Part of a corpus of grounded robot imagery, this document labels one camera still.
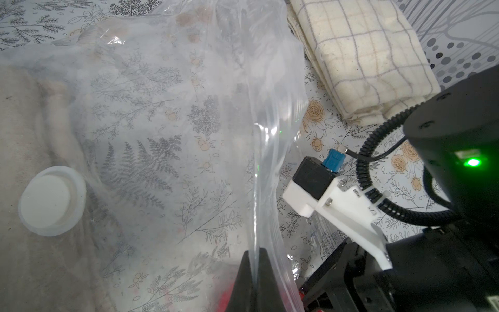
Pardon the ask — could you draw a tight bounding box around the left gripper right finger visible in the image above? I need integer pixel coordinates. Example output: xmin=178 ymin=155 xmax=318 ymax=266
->
xmin=255 ymin=248 xmax=286 ymax=312

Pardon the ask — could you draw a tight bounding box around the cream checked cloth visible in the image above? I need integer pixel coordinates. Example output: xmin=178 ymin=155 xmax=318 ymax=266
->
xmin=291 ymin=1 xmax=441 ymax=126

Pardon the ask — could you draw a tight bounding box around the white vacuum bag valve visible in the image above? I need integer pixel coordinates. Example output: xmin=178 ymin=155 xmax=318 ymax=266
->
xmin=18 ymin=166 xmax=87 ymax=237

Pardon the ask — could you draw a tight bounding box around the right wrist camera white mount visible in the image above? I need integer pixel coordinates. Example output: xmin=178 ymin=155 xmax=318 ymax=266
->
xmin=282 ymin=149 xmax=393 ymax=272

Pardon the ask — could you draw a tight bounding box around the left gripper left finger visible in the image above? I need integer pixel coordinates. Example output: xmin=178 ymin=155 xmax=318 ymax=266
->
xmin=225 ymin=251 xmax=255 ymax=312

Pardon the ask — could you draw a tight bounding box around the black coiled cable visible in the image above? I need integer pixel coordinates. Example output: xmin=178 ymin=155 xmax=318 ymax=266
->
xmin=344 ymin=103 xmax=461 ymax=227

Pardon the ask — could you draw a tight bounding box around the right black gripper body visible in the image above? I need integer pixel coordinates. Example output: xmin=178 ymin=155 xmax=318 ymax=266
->
xmin=300 ymin=239 xmax=394 ymax=311

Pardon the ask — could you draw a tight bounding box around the beige fluffy scarf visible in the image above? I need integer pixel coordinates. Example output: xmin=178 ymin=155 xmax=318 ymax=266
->
xmin=0 ymin=64 xmax=118 ymax=312

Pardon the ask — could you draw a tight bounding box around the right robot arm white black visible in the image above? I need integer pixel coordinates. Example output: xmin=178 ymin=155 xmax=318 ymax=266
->
xmin=300 ymin=67 xmax=498 ymax=311

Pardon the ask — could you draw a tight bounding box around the clear plastic vacuum bag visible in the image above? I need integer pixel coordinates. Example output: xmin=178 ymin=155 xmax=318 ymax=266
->
xmin=1 ymin=1 xmax=311 ymax=311

